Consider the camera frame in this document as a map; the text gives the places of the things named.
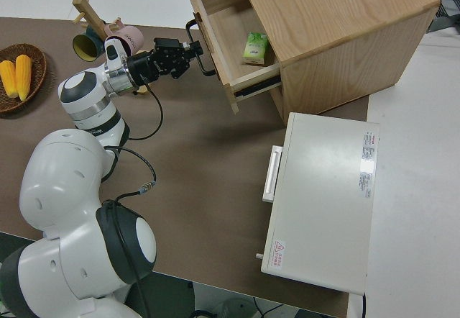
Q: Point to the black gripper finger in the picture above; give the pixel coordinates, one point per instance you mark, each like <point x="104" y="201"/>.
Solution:
<point x="196" y="49"/>
<point x="182" y="68"/>

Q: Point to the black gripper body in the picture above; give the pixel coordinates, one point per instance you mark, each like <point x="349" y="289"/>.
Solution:
<point x="167" y="57"/>

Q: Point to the light wooden drawer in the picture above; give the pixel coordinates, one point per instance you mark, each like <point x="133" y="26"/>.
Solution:
<point x="230" y="26"/>

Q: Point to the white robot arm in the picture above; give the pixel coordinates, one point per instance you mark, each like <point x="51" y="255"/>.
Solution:
<point x="72" y="203"/>

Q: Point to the pink mug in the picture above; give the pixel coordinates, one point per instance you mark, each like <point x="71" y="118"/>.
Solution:
<point x="132" y="37"/>

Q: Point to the dark teal mug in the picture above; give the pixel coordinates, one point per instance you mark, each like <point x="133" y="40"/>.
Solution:
<point x="84" y="48"/>

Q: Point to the wooden mug tree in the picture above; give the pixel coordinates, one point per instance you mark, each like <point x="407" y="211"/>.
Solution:
<point x="90" y="12"/>

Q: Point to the brown wicker basket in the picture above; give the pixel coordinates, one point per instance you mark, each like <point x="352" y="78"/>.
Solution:
<point x="37" y="80"/>

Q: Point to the yellow corn cob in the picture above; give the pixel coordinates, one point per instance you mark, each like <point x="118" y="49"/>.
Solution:
<point x="8" y="78"/>
<point x="23" y="77"/>

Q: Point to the light wooden cabinet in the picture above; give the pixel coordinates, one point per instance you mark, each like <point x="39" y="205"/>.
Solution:
<point x="341" y="26"/>

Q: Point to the white toaster oven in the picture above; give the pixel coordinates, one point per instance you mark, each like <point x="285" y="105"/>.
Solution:
<point x="320" y="203"/>

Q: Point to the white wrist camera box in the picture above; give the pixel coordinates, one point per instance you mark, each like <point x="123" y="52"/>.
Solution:
<point x="115" y="52"/>

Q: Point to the black metal frame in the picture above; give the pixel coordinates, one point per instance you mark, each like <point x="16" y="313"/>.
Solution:
<point x="443" y="5"/>

